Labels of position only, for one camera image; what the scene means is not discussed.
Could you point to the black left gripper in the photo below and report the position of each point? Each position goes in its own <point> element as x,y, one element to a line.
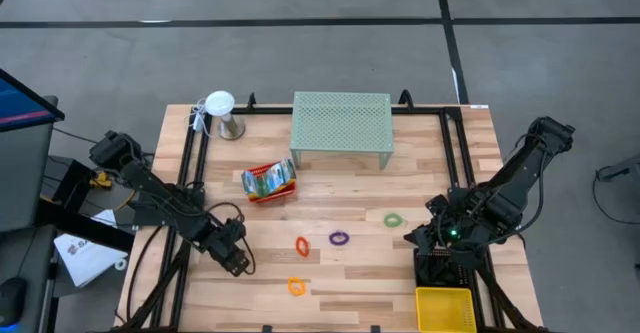
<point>227,238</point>

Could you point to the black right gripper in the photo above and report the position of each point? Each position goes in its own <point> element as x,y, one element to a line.
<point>450,245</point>

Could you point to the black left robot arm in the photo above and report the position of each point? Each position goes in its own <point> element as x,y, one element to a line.
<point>150,188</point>

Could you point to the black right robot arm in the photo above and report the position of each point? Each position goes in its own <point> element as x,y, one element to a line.
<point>520,173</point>

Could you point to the black plastic basket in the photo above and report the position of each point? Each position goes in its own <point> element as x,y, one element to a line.
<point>440,280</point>

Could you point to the yellow plastic basket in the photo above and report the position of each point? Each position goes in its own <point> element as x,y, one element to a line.
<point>445,310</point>

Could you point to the red plastic basket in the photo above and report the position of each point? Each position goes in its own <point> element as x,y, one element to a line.
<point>272,198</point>

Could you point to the white paper sheet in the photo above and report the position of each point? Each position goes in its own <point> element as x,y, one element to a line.
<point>87,255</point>

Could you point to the white mushroom table lamp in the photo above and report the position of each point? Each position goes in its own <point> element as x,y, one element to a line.
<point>220,104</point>

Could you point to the green mesh shelf riser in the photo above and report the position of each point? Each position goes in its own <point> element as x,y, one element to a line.
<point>342,120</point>

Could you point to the grey chair leg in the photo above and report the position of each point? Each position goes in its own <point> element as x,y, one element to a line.
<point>620,170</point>

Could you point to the black computer mouse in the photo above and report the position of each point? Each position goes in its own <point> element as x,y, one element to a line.
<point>12,300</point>

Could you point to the blue screen computer monitor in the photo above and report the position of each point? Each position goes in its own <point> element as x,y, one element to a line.
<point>20,103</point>

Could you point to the black frame bracket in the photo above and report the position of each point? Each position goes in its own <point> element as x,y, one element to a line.
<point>406,100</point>
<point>251,102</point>

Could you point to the black aluminium table frame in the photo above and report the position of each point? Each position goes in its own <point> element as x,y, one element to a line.
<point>260,110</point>

